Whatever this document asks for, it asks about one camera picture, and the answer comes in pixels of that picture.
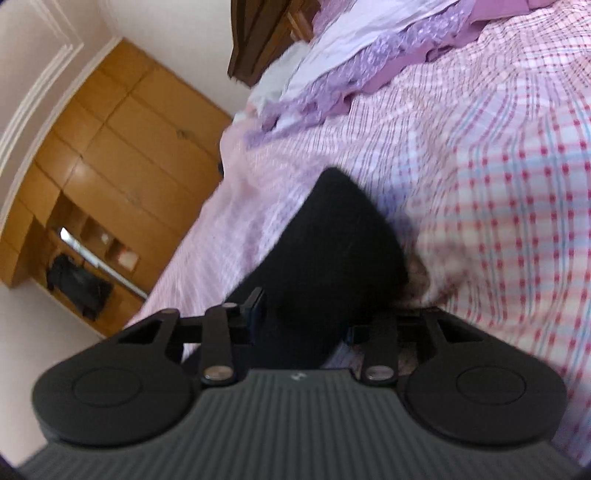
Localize pink checked bed sheet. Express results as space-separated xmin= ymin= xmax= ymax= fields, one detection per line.
xmin=122 ymin=0 xmax=591 ymax=462

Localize small pink box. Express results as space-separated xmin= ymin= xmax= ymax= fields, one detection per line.
xmin=113 ymin=247 xmax=139 ymax=273

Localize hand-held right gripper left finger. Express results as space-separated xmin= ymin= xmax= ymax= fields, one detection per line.
xmin=118 ymin=288 xmax=269 ymax=387

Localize wooden wardrobe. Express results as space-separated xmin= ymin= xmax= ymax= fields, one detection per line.
xmin=0 ymin=38 xmax=234 ymax=340

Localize black bag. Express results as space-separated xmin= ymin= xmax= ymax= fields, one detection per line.
xmin=46 ymin=254 xmax=114 ymax=319

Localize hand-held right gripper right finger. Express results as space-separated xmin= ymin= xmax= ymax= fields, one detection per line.
xmin=344 ymin=306 xmax=485 ymax=387

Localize black garment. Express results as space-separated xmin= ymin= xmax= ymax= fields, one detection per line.
xmin=182 ymin=167 xmax=410 ymax=370

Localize dark wooden headboard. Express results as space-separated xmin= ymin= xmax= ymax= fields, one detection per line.
xmin=227 ymin=0 xmax=320 ymax=88

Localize purple lace pillow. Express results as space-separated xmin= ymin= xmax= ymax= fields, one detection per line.
xmin=245 ymin=0 xmax=532 ymax=149

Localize white cloth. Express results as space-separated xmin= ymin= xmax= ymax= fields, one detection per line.
xmin=252 ymin=0 xmax=462 ymax=125

